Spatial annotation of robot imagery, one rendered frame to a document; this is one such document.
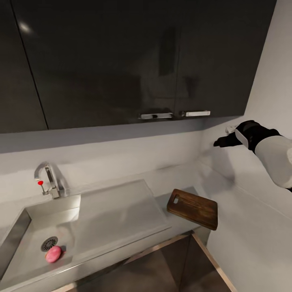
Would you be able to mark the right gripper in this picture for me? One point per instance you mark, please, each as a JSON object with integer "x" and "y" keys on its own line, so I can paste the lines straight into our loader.
{"x": 226, "y": 142}

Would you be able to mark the drop in sink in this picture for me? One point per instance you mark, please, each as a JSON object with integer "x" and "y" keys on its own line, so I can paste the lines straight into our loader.
{"x": 85, "y": 225}

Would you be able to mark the vidalia onion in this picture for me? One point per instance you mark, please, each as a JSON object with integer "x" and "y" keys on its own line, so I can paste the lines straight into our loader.
{"x": 54, "y": 254}

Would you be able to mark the cutting board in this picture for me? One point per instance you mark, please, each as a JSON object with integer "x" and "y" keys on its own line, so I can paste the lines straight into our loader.
{"x": 202, "y": 210}

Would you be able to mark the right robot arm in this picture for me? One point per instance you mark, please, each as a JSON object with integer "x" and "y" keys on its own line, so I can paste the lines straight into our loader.
{"x": 273, "y": 150}

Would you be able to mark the cabinet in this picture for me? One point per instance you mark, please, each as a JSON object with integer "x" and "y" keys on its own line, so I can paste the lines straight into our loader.
{"x": 20, "y": 105}
{"x": 120, "y": 62}

